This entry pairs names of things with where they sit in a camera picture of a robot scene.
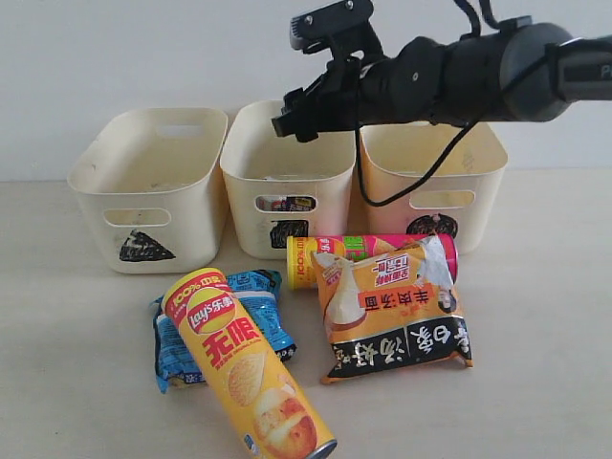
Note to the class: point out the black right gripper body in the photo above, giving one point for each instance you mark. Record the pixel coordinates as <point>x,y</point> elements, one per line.
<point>333,97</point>

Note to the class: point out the yellow Lays chips can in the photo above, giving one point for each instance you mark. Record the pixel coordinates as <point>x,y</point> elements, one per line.
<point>266,406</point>

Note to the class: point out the right cream plastic bin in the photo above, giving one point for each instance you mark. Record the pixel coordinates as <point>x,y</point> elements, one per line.
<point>456,200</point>

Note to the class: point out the orange black noodle packet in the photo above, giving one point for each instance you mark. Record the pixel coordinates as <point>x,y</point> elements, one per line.
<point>393,310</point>

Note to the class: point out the left cream plastic bin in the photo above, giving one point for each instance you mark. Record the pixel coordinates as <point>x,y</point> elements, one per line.
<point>151,190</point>

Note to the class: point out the middle cream plastic bin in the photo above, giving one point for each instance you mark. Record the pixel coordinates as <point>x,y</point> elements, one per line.
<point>256,162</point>

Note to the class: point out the cream plastic bin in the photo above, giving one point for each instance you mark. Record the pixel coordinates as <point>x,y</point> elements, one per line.
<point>456,200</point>
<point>256,162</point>
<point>151,190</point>

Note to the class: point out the blue instant noodle packet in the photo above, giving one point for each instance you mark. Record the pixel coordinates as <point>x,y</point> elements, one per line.
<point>258,291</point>

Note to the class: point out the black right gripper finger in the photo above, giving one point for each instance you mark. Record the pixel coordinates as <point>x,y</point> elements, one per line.
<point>294,123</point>

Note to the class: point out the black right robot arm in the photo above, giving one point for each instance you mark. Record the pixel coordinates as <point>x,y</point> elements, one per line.
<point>524,72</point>

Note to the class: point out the purple drink carton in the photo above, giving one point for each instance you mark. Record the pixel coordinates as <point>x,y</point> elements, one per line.
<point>299,203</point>

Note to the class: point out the white milk carton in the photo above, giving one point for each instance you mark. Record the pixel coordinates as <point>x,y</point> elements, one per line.
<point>271,203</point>

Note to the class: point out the pink Lays chips can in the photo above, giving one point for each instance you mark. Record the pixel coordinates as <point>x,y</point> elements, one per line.
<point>306,268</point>

